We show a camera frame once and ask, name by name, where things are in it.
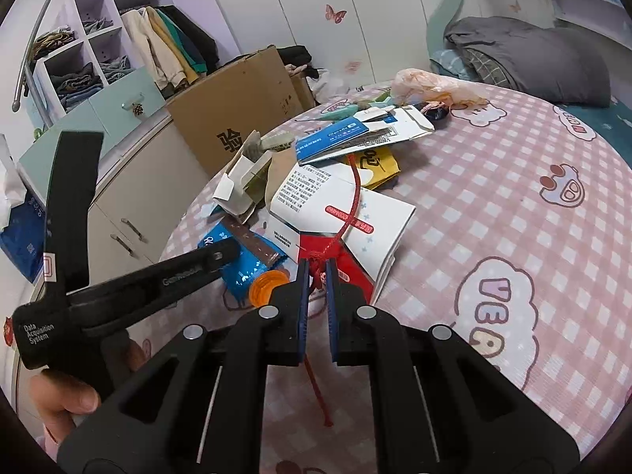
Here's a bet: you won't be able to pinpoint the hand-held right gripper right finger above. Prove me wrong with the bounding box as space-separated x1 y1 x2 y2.
325 260 579 474

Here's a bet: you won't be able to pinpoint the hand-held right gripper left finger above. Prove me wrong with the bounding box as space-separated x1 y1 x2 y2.
58 260 310 474

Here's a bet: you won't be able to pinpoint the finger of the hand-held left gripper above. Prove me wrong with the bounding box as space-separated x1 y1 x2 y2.
69 239 241 331

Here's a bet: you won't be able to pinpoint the blue snack packet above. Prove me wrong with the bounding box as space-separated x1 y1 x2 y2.
197 220 288 308

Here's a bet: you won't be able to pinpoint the red string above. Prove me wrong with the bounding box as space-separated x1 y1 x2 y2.
301 154 373 428

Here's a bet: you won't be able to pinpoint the yellow paper bag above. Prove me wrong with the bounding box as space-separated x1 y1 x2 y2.
353 144 402 191

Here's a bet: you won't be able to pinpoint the person's left hand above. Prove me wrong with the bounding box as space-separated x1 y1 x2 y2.
28 340 149 445

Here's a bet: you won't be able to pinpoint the orange bottle cap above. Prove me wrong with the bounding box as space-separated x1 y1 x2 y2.
248 269 290 307

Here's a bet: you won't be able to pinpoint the blue bag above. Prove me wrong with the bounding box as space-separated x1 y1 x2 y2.
0 192 50 284

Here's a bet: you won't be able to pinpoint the white low cabinet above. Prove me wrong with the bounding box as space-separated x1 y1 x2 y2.
81 118 211 277

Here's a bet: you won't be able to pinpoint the white and red flattened carton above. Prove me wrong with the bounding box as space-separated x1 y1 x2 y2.
264 163 416 307

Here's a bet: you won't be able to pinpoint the small white open carton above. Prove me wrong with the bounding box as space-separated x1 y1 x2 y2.
212 131 297 225

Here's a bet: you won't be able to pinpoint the light teal drawer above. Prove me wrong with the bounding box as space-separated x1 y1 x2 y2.
17 66 166 183

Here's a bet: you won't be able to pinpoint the blue and white flattened box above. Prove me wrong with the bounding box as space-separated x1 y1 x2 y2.
295 107 435 166

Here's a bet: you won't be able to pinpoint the large brown cardboard box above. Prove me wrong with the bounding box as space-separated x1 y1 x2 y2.
165 44 317 176

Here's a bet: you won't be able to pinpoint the olive striped clothes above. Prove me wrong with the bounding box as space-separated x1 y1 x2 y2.
30 30 77 57

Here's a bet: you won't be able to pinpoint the teal long wrapper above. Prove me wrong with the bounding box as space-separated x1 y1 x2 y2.
321 100 396 122

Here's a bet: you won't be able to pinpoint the lilac open shelf unit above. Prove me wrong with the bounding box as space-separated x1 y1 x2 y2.
27 0 169 114

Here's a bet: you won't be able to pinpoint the cream jacket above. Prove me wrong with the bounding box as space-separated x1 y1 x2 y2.
122 7 173 92

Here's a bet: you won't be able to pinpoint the yellow garment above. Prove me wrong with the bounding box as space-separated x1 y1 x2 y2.
145 7 198 85

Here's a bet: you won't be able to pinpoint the white plastic bag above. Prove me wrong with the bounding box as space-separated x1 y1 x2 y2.
311 69 347 104

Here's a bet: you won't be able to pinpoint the colourful cartoon snack packet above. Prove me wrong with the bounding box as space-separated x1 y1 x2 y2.
419 101 452 122

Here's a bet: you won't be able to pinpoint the teal green garment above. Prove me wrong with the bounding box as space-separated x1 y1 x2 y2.
158 10 208 75

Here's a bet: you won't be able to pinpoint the pink cloth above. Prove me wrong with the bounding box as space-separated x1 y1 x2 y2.
284 63 322 80

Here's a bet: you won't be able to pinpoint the orange tinted plastic bag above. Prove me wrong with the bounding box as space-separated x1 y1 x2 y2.
391 68 489 109

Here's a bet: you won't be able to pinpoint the black coat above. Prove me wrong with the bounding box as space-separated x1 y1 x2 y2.
160 5 220 75

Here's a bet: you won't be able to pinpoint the black cloth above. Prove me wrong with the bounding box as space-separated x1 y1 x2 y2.
279 45 312 67

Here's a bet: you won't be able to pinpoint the teal plaid pillow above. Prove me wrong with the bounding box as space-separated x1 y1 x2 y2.
429 48 477 80

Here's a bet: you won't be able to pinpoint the white wardrobe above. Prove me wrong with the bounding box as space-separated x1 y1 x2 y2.
188 0 445 94

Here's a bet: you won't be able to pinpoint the teal curved headboard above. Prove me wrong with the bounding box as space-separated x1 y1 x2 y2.
425 0 470 55

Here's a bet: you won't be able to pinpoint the grey quilt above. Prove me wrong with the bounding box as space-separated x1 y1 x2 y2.
443 16 613 108

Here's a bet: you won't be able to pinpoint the teal bedsheet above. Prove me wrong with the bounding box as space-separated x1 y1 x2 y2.
555 96 632 159

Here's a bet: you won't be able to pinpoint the grey metal rail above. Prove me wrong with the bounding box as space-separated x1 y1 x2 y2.
12 0 75 112

